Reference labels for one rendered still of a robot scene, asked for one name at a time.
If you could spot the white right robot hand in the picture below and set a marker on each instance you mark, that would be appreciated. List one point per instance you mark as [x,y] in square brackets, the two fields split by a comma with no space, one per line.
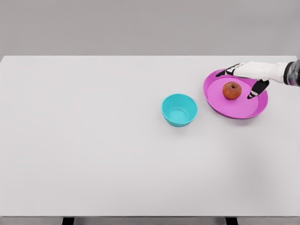
[249,70]

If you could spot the blue bowl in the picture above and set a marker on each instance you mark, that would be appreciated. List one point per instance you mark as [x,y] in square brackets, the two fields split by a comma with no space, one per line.
[179,110]

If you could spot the pink plate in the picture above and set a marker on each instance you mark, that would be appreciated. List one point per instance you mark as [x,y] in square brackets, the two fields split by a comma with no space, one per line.
[234,106]

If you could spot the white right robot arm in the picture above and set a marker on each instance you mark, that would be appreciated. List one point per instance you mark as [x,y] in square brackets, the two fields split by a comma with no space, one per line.
[282,71]

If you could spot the red apple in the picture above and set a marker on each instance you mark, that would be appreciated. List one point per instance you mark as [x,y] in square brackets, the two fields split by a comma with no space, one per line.
[232,90]

